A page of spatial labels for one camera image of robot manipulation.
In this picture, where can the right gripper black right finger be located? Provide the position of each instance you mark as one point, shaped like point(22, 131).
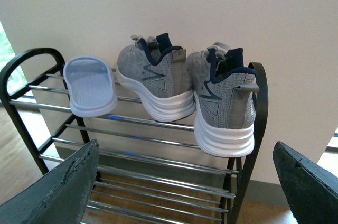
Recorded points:
point(310, 190)

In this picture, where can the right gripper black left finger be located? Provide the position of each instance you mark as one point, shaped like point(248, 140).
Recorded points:
point(60, 196)

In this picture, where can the light blue slide sandal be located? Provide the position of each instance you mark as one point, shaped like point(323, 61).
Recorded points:
point(91, 86)

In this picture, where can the grey knit sneaker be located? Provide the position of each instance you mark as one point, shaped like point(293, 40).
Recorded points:
point(223, 89)
point(155, 70)

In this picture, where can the black metal shoe rack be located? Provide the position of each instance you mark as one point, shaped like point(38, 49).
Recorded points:
point(148, 171)

